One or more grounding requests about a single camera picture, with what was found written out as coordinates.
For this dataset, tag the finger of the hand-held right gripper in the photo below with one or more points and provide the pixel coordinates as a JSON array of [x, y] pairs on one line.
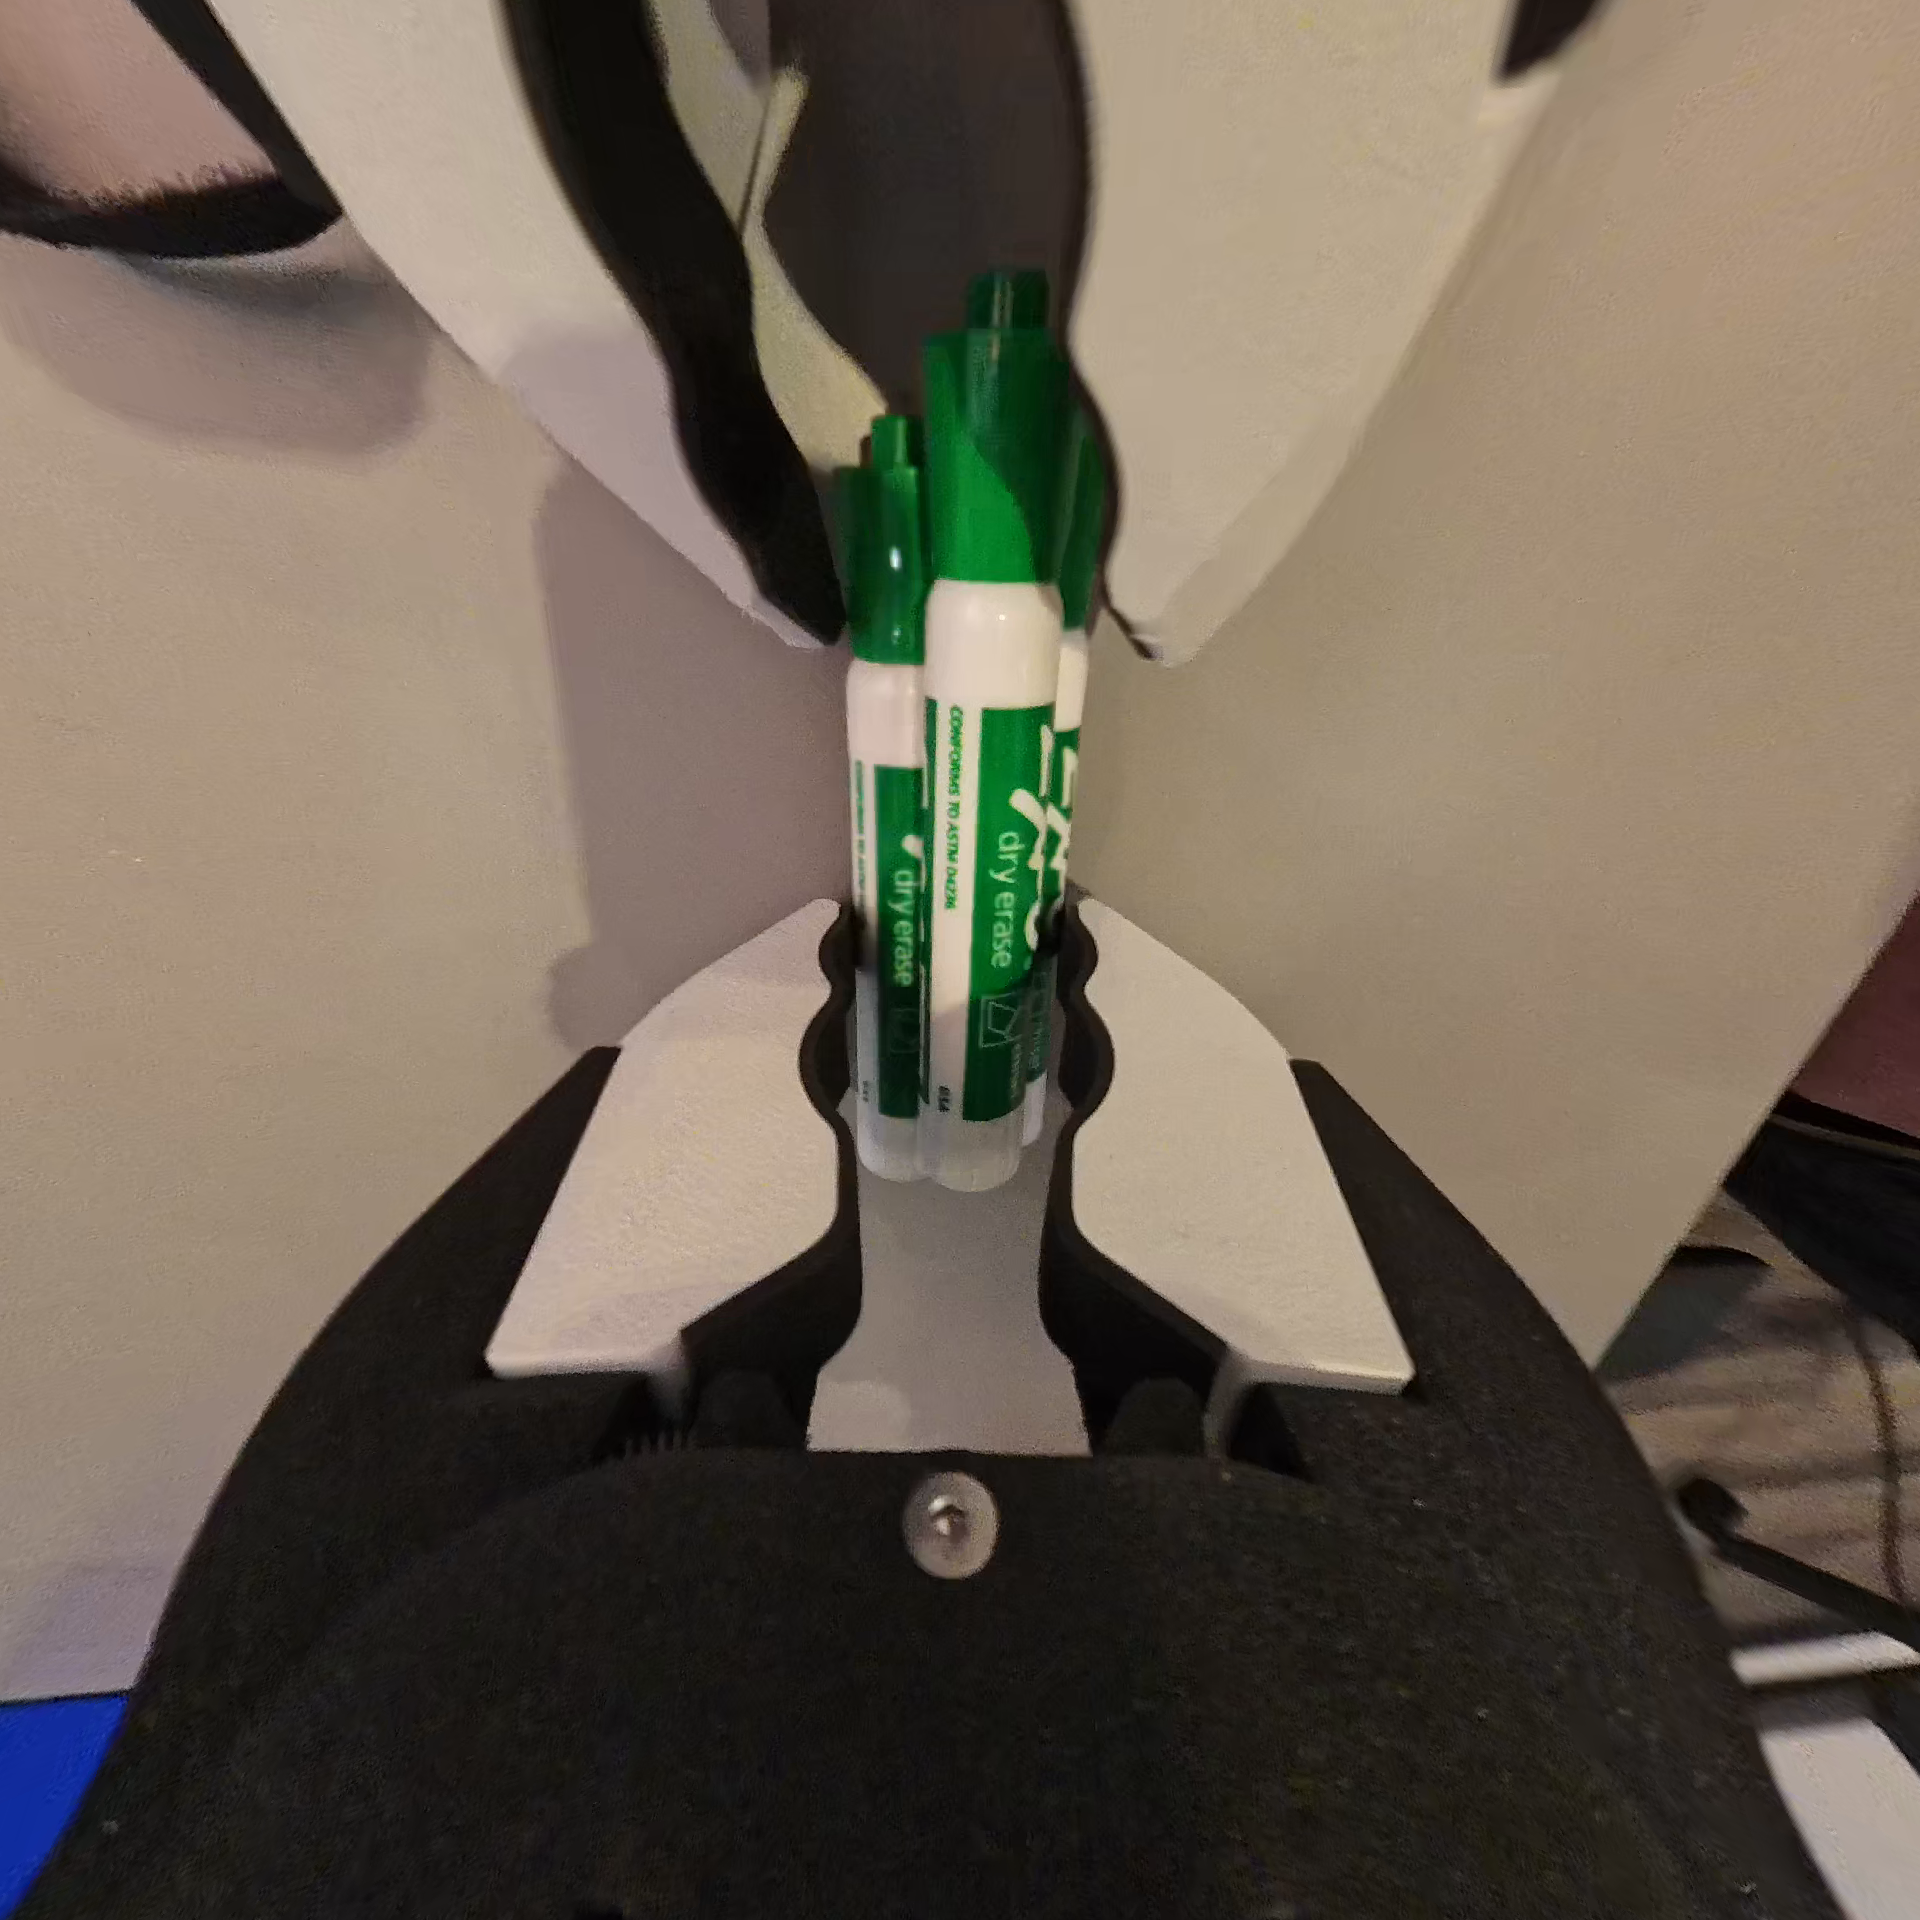
[[481, 196], [1290, 225]]

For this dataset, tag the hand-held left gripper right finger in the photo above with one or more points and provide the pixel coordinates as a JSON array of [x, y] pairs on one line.
[[1215, 1186]]

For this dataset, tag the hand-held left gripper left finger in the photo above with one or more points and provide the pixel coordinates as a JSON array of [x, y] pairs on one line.
[[676, 1186]]

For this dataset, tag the green dry-erase marker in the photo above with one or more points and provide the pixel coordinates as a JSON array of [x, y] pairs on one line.
[[887, 720], [992, 628], [1072, 706]]

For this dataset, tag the blue plastic bin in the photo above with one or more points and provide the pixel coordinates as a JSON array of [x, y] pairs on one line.
[[53, 1779]]

